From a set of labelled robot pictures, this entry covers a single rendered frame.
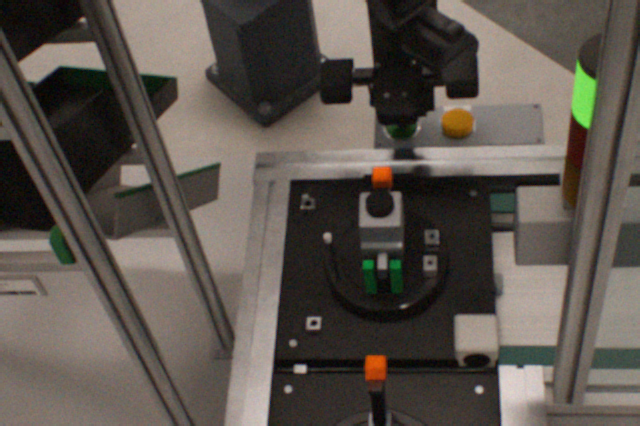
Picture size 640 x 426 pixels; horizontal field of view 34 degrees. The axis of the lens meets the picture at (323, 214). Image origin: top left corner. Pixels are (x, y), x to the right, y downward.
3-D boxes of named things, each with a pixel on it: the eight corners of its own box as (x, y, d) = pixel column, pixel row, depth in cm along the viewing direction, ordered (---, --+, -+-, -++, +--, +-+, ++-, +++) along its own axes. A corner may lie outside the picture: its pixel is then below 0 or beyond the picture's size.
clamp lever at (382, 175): (377, 206, 118) (372, 165, 112) (394, 205, 118) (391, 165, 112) (376, 232, 116) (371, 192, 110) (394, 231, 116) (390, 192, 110)
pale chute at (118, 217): (117, 186, 126) (118, 150, 125) (218, 199, 123) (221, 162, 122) (-10, 223, 99) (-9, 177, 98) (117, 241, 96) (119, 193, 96)
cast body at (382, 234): (364, 215, 115) (359, 177, 109) (404, 214, 114) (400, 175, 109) (362, 279, 110) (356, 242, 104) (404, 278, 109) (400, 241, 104)
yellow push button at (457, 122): (441, 118, 131) (441, 107, 130) (473, 117, 131) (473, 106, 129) (441, 142, 129) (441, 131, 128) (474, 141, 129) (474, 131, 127)
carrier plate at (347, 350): (292, 194, 127) (290, 183, 125) (489, 189, 124) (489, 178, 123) (276, 368, 113) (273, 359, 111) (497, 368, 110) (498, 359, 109)
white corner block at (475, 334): (454, 331, 113) (453, 312, 110) (496, 331, 113) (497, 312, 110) (455, 369, 111) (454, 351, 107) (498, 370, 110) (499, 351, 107)
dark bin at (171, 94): (63, 86, 109) (53, 18, 105) (179, 98, 106) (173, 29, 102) (-96, 212, 85) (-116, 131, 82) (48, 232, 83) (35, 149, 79)
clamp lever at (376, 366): (370, 412, 104) (365, 354, 100) (390, 413, 104) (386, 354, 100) (368, 438, 101) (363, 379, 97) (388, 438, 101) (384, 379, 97)
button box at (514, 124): (378, 137, 138) (374, 106, 133) (538, 132, 135) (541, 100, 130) (376, 178, 133) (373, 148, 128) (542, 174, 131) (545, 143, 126)
